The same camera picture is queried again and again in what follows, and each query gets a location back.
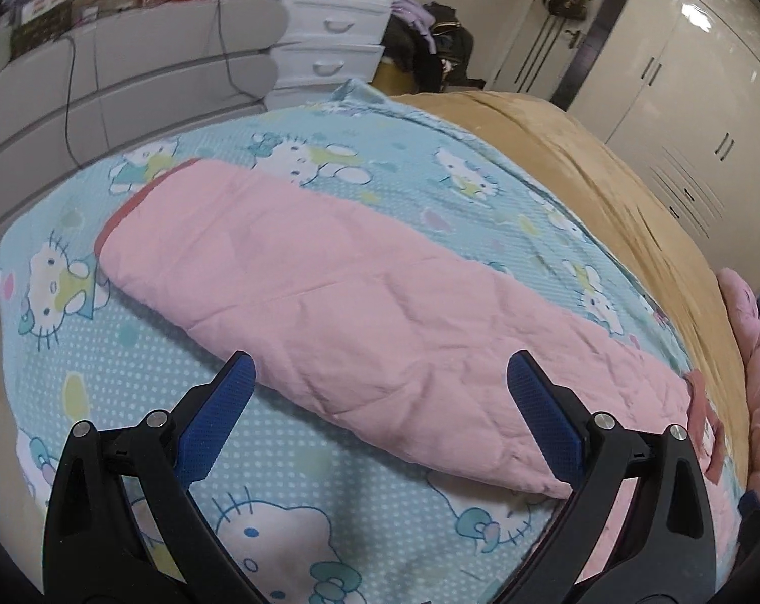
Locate black cable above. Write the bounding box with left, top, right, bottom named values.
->
left=61, top=36, right=85, bottom=171
left=206, top=0, right=270, bottom=100

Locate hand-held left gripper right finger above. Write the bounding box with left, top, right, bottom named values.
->
left=507, top=351, right=716, bottom=604

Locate blue cartoon cat bedsheet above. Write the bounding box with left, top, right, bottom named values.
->
left=0, top=79, right=749, bottom=604

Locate white door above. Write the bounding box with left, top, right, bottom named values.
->
left=490, top=0, right=607, bottom=102

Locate white drawer cabinet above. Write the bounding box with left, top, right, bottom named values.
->
left=271, top=0, right=402, bottom=92

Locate tan blanket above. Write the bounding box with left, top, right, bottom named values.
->
left=389, top=91, right=752, bottom=473

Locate glossy white wardrobe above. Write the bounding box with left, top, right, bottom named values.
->
left=565, top=0, right=760, bottom=284

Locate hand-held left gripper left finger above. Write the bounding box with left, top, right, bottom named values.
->
left=42, top=351, right=277, bottom=604

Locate pink quilted jacket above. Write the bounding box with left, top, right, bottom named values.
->
left=96, top=159, right=733, bottom=589

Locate pile of dark clothes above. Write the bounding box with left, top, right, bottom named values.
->
left=380, top=0, right=488, bottom=92

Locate grey padded headboard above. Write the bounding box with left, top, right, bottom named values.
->
left=0, top=0, right=291, bottom=234

